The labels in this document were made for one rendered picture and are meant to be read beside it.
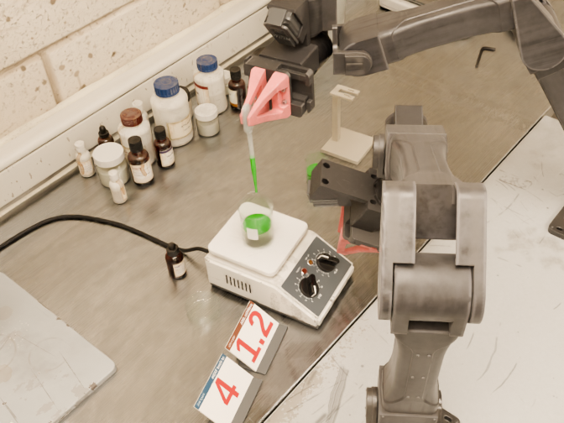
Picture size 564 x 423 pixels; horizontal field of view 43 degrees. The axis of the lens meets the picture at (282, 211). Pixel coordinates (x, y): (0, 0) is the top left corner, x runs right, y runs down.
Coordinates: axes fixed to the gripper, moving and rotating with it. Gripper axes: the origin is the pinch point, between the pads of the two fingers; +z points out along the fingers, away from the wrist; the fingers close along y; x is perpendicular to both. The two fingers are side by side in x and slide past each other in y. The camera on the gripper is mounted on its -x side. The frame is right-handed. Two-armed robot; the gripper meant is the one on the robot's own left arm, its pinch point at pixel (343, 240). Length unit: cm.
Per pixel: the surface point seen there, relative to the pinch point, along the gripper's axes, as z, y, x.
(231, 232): 10.8, -2.2, -14.3
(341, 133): 18.1, -35.0, 6.8
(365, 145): 15.2, -31.7, 10.7
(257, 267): 7.1, 4.4, -10.5
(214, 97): 28, -41, -17
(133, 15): 22, -50, -37
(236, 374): 10.7, 19.9, -10.5
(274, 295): 9.2, 7.2, -6.7
